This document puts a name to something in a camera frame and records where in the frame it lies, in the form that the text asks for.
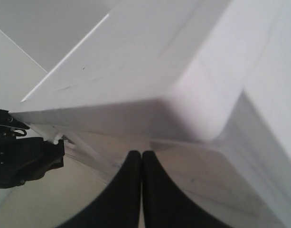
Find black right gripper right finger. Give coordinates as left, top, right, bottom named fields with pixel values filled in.
left=142, top=151, right=227, bottom=228

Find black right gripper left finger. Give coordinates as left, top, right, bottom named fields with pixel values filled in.
left=59, top=151, right=141, bottom=228

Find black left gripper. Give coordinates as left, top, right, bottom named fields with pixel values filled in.
left=0, top=109, right=65, bottom=189

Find clear drawer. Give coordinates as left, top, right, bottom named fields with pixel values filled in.
left=93, top=135, right=285, bottom=228

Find white plastic drawer cabinet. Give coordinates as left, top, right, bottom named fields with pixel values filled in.
left=12, top=0, right=291, bottom=228

